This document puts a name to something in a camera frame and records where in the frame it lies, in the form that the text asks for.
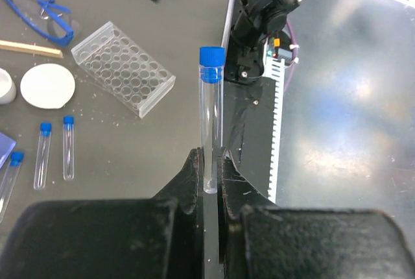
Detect white slotted cable duct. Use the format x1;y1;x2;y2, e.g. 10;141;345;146
263;38;299;204

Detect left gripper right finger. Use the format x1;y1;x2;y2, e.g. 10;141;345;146
218;151;414;278

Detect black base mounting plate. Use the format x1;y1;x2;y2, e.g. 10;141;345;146
219;79;276;210

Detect clear acrylic test tube rack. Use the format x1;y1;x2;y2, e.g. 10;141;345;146
71;21;176;119

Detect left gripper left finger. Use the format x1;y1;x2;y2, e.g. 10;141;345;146
1;149;204;278

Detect purple right drawer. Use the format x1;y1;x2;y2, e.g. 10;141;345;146
0;132;16;168

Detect wooden tongs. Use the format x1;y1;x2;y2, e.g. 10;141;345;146
1;40;64;58

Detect blue capped test tube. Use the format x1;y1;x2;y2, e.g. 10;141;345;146
63;115;75;181
0;152;25;222
33;122;52;190
198;46;226;194

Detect small white crucible cup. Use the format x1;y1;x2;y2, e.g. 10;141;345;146
0;68;17;105

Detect white evaporating dish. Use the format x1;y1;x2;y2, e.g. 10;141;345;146
20;64;76;110

